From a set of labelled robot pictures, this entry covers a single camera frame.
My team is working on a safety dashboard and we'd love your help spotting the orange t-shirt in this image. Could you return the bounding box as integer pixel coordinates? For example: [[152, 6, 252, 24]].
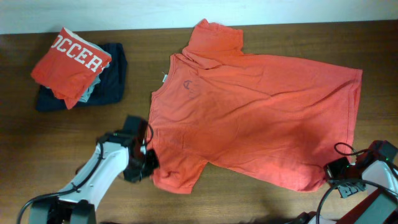
[[149, 20, 363, 194]]

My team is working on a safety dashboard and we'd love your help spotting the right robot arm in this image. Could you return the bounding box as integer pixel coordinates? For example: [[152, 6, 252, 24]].
[[291, 140, 397, 224]]

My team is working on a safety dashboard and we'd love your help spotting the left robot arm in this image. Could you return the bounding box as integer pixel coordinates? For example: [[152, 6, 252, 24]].
[[17, 116, 159, 223]]

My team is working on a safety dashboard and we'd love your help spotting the folded navy garment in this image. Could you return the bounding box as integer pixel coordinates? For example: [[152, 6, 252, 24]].
[[35, 43, 127, 112]]

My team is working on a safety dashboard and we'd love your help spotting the folded red soccer shirt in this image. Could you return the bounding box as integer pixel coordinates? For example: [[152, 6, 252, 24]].
[[31, 27, 112, 109]]

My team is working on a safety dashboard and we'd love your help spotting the folded grey garment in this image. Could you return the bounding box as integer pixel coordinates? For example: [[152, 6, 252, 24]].
[[45, 40, 113, 103]]

